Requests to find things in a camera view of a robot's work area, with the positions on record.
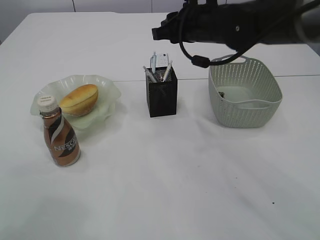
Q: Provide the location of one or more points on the transparent plastic ruler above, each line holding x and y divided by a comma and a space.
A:
162, 60

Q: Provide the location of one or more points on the white pen beige grip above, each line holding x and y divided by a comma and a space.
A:
167, 72

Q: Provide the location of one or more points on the translucent green wavy plate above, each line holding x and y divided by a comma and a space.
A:
105, 106

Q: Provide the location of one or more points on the grey paper ball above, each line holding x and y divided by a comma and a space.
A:
222, 94

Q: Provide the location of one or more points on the brown Nescafe coffee bottle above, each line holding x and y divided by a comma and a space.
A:
59, 136

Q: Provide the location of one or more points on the green plastic woven basket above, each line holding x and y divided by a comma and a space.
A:
251, 93

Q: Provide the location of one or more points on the clear pen grey grip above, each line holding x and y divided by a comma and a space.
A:
151, 75

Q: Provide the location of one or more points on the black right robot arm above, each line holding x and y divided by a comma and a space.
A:
236, 24

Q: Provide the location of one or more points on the black mesh pen holder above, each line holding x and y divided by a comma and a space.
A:
161, 97

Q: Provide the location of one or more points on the yellow bread roll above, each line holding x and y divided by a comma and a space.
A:
80, 101

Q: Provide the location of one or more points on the white pen blue clip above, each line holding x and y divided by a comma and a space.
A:
153, 62

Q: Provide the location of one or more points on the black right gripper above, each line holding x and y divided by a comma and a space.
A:
179, 25

